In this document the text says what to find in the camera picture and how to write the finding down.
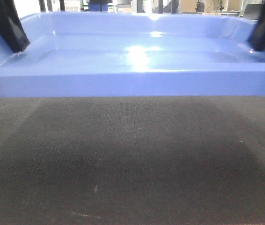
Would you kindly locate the blue plastic tray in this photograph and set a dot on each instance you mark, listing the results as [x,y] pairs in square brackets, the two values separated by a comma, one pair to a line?
[105,54]

